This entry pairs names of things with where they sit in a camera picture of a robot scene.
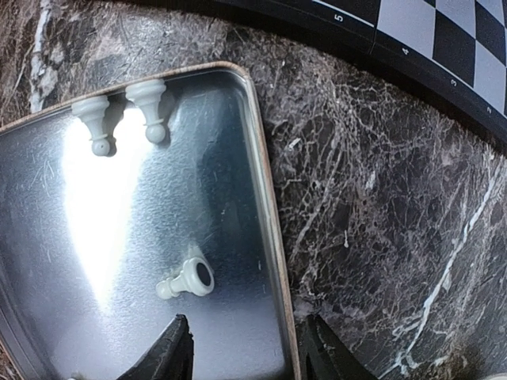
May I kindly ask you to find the white pawn in tray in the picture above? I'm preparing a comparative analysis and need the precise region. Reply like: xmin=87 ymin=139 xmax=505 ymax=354
xmin=71 ymin=95 xmax=111 ymax=157
xmin=125 ymin=79 xmax=166 ymax=144

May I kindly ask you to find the white pawn lying centre tray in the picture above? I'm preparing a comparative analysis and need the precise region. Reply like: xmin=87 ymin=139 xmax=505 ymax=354
xmin=155 ymin=256 xmax=215 ymax=299

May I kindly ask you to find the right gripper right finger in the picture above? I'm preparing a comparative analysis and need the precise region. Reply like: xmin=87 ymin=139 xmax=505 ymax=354
xmin=303 ymin=314 xmax=376 ymax=380

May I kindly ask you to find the black grey chessboard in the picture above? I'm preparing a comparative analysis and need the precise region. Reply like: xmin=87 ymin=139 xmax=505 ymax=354
xmin=216 ymin=0 xmax=506 ymax=139

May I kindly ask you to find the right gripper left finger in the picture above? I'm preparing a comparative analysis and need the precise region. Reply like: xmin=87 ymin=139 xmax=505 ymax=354
xmin=117 ymin=314 xmax=194 ymax=380

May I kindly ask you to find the white pawn in tray left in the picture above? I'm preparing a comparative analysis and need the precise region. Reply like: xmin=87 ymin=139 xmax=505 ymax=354
xmin=125 ymin=79 xmax=166 ymax=144

